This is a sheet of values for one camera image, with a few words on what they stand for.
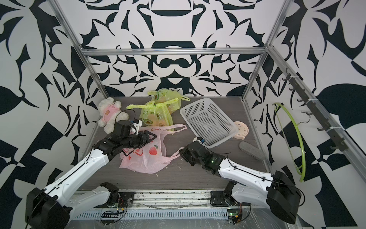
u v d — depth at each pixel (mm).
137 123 738
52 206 375
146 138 688
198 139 759
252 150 891
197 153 598
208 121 1050
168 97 957
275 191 418
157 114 898
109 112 991
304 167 589
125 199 741
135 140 671
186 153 697
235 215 707
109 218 727
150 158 771
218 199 732
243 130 980
